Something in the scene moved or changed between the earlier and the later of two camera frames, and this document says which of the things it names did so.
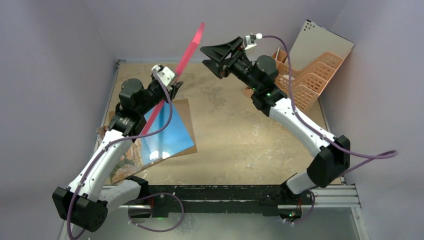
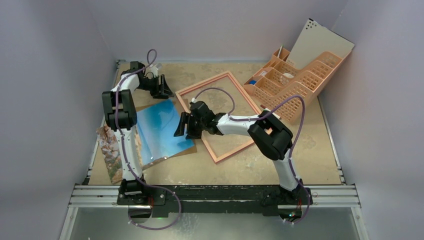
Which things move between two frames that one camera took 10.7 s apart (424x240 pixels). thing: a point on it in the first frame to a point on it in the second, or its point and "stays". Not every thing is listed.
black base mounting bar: (237, 200) stays
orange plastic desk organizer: (303, 86) stays
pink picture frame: (197, 34) to (239, 147)
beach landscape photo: (172, 139) stays
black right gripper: (230, 59) to (189, 124)
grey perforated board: (313, 41) stays
